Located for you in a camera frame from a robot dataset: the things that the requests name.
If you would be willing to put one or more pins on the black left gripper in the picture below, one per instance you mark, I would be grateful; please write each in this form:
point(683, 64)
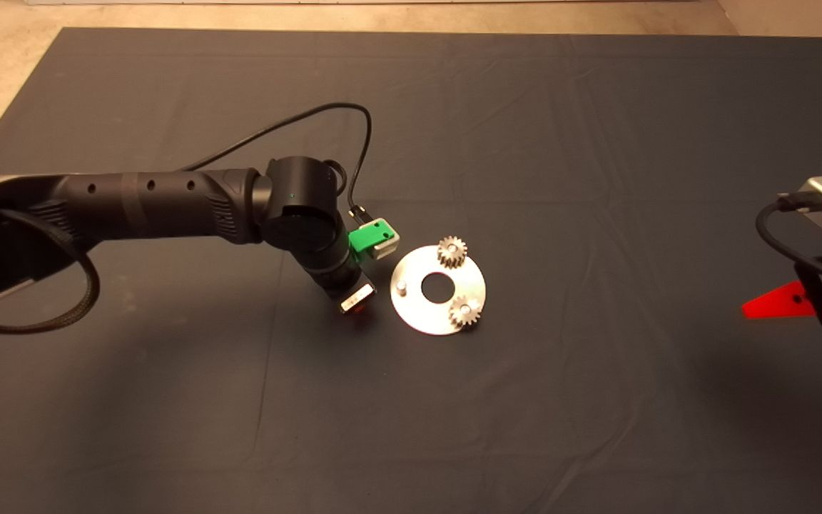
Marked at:
point(354, 293)

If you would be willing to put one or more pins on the small steel planetary gear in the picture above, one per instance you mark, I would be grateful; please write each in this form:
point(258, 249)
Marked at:
point(459, 318)
point(452, 251)

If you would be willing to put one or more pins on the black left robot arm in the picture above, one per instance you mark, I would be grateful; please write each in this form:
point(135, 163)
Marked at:
point(154, 207)

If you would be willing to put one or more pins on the round metal carrier plate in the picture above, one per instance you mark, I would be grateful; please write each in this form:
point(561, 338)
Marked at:
point(418, 314)

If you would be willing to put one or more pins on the dark grey table cloth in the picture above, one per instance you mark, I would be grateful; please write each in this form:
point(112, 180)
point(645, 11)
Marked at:
point(411, 428)

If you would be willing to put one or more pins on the green left camera mount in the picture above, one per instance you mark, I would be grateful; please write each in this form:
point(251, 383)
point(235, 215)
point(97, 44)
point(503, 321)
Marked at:
point(367, 239)

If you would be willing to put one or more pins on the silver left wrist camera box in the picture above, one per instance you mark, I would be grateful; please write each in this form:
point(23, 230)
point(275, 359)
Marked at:
point(386, 243)

